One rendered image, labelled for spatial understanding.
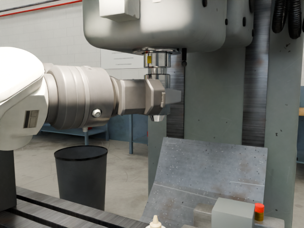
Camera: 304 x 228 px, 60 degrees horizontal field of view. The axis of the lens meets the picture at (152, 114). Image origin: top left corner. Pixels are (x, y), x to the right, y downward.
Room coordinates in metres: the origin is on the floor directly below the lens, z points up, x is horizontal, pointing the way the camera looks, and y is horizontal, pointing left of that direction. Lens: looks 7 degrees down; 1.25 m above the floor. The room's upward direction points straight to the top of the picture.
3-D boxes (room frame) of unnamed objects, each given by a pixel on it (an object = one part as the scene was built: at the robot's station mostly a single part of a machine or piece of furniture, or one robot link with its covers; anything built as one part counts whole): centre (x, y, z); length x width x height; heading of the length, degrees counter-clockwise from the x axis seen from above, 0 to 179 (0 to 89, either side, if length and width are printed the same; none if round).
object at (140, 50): (0.47, -0.01, 1.31); 0.09 x 0.09 x 0.01
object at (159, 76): (0.47, -0.01, 1.26); 0.05 x 0.05 x 0.01
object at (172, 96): (0.44, -0.03, 1.23); 0.06 x 0.02 x 0.03; 127
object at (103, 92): (0.41, 0.06, 1.23); 0.13 x 0.12 x 0.10; 37
